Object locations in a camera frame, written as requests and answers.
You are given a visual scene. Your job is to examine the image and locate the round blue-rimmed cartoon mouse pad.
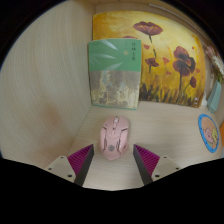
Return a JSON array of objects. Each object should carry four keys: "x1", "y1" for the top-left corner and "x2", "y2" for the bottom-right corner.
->
[{"x1": 197, "y1": 113, "x2": 221, "y2": 154}]

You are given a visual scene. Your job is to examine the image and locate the light blue faceted vase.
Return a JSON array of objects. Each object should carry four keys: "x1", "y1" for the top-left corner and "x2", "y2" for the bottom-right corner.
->
[{"x1": 206, "y1": 79, "x2": 223, "y2": 114}]

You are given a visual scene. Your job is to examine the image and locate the yellow poppy flower painting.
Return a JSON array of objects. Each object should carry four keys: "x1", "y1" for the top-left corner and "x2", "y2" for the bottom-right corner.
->
[{"x1": 92, "y1": 10, "x2": 207, "y2": 108}]

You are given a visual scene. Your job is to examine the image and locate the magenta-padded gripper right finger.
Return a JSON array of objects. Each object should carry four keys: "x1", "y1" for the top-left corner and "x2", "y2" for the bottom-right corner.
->
[{"x1": 132, "y1": 143, "x2": 183, "y2": 186}]

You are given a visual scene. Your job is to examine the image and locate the green covered book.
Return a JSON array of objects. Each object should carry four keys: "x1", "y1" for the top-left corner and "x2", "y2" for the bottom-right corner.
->
[{"x1": 87, "y1": 38, "x2": 142, "y2": 111}]

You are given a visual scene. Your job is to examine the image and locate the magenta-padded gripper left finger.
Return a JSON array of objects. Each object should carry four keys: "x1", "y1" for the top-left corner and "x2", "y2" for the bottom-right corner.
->
[{"x1": 44, "y1": 143, "x2": 95, "y2": 187}]

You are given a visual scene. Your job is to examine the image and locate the pink computer mouse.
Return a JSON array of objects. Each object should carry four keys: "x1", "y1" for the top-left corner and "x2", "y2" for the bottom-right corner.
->
[{"x1": 99, "y1": 115, "x2": 130, "y2": 161}]

